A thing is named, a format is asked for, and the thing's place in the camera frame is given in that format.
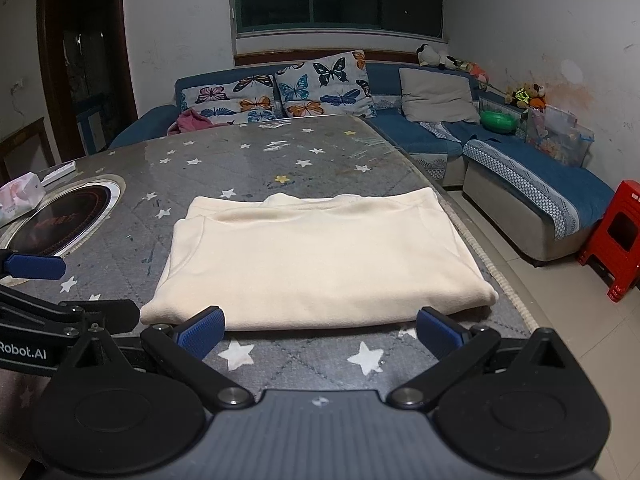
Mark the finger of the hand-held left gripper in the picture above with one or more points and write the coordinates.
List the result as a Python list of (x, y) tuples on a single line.
[(115, 315), (35, 266)]

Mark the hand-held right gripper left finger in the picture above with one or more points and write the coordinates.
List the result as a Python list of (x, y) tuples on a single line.
[(202, 332)]

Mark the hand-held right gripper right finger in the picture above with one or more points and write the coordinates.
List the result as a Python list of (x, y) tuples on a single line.
[(437, 330)]

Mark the cream sweatshirt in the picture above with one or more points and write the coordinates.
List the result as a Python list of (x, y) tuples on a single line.
[(320, 260)]

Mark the black round induction cooktop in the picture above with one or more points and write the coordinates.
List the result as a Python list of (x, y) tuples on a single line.
[(65, 215)]

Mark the pastel tissue pack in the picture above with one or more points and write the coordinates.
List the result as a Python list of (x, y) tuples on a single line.
[(20, 195)]

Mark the white power strip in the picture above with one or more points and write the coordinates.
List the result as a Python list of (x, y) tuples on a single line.
[(57, 174)]

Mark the wooden side desk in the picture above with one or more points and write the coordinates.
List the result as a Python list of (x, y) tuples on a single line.
[(30, 135)]

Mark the blue chair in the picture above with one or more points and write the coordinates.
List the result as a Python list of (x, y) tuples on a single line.
[(92, 120)]

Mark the grey star-print table cover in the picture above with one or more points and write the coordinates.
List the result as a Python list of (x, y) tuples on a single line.
[(300, 170)]

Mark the red plastic stool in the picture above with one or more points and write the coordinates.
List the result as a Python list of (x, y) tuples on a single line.
[(615, 240)]

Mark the pink cloth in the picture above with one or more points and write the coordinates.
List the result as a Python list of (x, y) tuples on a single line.
[(192, 122)]

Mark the blue corner sofa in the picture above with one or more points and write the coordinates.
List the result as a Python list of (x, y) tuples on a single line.
[(395, 125)]

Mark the green round toy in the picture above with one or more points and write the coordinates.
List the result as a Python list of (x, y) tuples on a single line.
[(497, 121)]

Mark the clear plastic storage box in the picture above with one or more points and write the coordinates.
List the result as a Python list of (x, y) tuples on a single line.
[(560, 135)]

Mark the grey pillow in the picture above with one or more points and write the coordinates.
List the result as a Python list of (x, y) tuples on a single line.
[(435, 95)]

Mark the butterfly-print pillow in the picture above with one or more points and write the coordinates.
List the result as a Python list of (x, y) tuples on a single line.
[(225, 97), (320, 85)]

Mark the yellow black toy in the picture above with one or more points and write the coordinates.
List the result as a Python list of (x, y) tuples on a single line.
[(525, 95)]

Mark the orange plush toy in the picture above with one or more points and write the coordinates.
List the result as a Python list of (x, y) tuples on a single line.
[(475, 70)]

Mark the black and white plush toy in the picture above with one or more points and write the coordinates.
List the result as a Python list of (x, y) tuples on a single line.
[(430, 55)]

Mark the white wall socket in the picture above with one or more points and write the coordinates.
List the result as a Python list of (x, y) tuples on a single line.
[(18, 86)]

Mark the wooden door frame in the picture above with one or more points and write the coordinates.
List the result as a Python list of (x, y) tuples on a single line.
[(127, 60)]

